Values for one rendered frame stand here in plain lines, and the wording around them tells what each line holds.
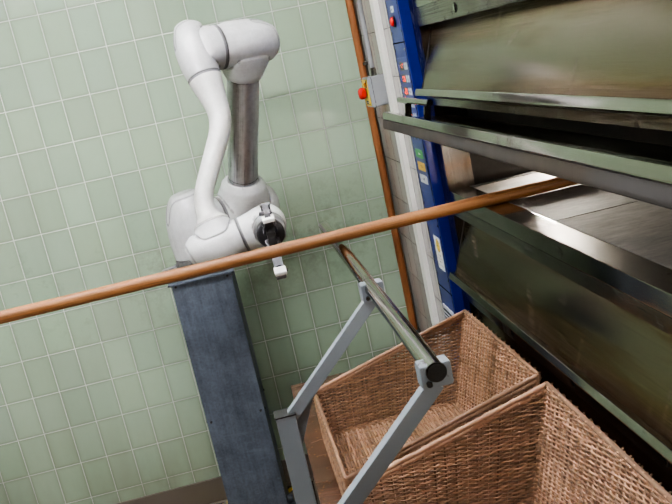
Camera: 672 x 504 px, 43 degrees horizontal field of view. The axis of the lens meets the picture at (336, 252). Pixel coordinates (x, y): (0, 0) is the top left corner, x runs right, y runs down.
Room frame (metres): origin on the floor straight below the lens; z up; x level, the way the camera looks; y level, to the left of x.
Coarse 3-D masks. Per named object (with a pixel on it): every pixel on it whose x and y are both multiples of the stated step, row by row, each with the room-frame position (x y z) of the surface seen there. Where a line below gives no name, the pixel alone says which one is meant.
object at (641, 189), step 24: (384, 120) 2.30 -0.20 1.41; (456, 120) 2.08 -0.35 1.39; (480, 120) 2.03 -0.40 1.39; (456, 144) 1.61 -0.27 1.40; (480, 144) 1.46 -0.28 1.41; (576, 144) 1.31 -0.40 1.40; (600, 144) 1.29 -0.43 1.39; (624, 144) 1.27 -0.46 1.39; (648, 144) 1.24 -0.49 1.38; (528, 168) 1.23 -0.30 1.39; (552, 168) 1.14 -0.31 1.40; (576, 168) 1.06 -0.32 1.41; (624, 192) 0.93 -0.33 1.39; (648, 192) 0.88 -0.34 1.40
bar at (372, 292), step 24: (360, 264) 1.75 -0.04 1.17; (360, 288) 1.59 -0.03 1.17; (360, 312) 1.59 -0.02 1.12; (384, 312) 1.40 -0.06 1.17; (408, 336) 1.24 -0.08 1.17; (336, 360) 1.59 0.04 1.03; (432, 360) 1.12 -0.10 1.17; (312, 384) 1.58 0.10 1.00; (432, 384) 1.10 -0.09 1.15; (288, 408) 1.59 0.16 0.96; (408, 408) 1.12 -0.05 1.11; (288, 432) 1.56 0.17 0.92; (408, 432) 1.11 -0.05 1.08; (288, 456) 1.56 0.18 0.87; (384, 456) 1.11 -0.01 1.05; (360, 480) 1.10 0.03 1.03
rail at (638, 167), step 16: (384, 112) 2.30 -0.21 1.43; (432, 128) 1.78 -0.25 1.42; (448, 128) 1.66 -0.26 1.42; (464, 128) 1.55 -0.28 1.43; (480, 128) 1.50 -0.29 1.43; (496, 144) 1.38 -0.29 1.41; (512, 144) 1.30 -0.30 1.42; (528, 144) 1.23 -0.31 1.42; (544, 144) 1.17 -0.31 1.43; (560, 144) 1.12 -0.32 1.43; (576, 160) 1.06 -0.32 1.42; (592, 160) 1.02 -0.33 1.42; (608, 160) 0.97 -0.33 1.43; (624, 160) 0.93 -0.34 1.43; (640, 160) 0.90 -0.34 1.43; (656, 160) 0.89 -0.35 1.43; (640, 176) 0.90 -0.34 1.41; (656, 176) 0.86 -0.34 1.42
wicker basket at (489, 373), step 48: (432, 336) 2.26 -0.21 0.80; (480, 336) 2.11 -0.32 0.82; (336, 384) 2.23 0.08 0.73; (384, 384) 2.25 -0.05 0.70; (480, 384) 2.09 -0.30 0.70; (528, 384) 1.73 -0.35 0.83; (336, 432) 2.23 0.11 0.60; (384, 432) 2.17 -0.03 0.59; (432, 432) 1.71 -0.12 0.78; (480, 432) 1.72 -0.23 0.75; (384, 480) 1.70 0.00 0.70; (480, 480) 1.72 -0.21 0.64
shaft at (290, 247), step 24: (504, 192) 2.02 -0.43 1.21; (528, 192) 2.02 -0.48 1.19; (408, 216) 2.00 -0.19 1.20; (432, 216) 2.00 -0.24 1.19; (312, 240) 1.97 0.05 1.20; (336, 240) 1.98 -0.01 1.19; (216, 264) 1.95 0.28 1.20; (240, 264) 1.96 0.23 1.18; (96, 288) 1.94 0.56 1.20; (120, 288) 1.93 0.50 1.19; (144, 288) 1.94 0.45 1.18; (0, 312) 1.91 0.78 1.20; (24, 312) 1.91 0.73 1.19; (48, 312) 1.92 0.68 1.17
